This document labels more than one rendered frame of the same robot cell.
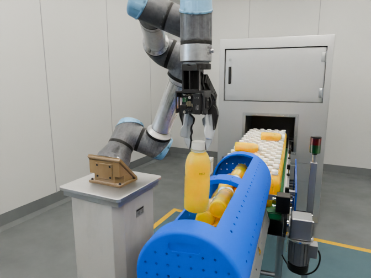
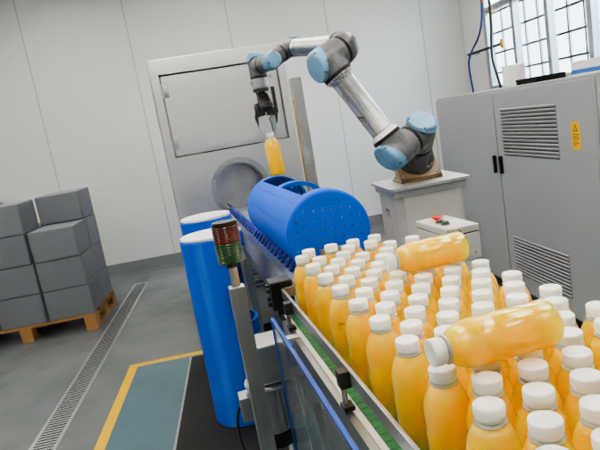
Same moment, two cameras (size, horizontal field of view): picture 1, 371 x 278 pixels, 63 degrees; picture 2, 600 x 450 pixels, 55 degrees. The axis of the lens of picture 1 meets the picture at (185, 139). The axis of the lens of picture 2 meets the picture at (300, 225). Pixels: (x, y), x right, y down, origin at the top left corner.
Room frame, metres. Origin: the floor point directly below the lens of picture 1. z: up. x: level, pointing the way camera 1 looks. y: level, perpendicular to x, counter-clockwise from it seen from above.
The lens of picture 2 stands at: (2.99, -1.32, 1.46)
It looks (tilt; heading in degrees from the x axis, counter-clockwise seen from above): 10 degrees down; 149
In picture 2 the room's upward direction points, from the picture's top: 10 degrees counter-clockwise
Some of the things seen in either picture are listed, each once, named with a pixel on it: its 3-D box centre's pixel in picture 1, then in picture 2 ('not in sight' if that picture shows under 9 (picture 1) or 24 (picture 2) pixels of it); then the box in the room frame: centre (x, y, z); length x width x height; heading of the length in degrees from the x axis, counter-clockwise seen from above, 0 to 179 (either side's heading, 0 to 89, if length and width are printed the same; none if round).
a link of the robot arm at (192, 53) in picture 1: (197, 55); (259, 84); (0.75, -0.03, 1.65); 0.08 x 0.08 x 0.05
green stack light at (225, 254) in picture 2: (314, 148); (229, 252); (1.76, -0.77, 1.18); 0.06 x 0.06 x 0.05
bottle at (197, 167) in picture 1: (197, 178); (274, 155); (0.77, -0.03, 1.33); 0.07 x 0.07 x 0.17
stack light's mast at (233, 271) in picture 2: (314, 149); (229, 254); (1.76, -0.77, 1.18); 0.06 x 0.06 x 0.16
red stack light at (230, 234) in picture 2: (315, 141); (226, 233); (1.76, -0.77, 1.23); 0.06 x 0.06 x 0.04
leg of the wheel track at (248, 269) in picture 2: not in sight; (254, 302); (-0.42, 0.31, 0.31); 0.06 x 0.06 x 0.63; 70
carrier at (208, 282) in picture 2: not in sight; (229, 326); (0.60, -0.33, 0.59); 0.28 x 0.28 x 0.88
